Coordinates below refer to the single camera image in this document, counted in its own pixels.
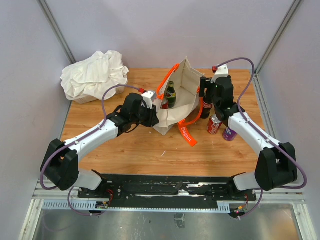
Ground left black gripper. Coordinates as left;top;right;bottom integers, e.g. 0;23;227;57
131;101;160;128

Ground cola glass bottle red cap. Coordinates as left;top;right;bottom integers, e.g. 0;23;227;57
200;90;213;119

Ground canvas tote bag orange handles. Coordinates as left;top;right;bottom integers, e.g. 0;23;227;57
153;58;204;147

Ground green bottle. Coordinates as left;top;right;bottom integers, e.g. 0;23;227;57
165;81;177;109

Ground red cola can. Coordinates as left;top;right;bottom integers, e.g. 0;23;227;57
206;114;222;135

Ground purple soda can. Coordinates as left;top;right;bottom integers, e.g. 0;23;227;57
222;127;238;142

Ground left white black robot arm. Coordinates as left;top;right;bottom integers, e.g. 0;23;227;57
40;90;159;198

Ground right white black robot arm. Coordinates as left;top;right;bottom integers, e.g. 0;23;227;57
199;76;298;200

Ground white crumpled cloth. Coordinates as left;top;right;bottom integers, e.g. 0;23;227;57
60;50;129;86

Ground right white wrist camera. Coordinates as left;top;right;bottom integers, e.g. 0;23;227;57
210;64;229;83

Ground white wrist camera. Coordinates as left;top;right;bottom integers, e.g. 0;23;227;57
141;90;157;109
210;64;229;83

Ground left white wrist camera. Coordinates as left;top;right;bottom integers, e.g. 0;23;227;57
141;90;157;109

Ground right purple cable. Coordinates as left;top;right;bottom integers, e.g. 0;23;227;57
216;57;308;221

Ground purple cable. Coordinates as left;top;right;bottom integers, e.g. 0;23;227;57
216;57;308;221
39;84;145;217

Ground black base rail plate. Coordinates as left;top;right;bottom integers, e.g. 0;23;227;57
77;174;257;211

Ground left aluminium frame post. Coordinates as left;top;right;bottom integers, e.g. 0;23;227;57
37;0;76;64

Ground aluminium frame post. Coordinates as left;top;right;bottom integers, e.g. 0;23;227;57
37;0;76;64
255;0;304;75

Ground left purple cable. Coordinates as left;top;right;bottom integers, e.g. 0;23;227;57
39;84;145;217

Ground right aluminium frame post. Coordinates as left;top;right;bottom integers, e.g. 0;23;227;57
255;0;304;75

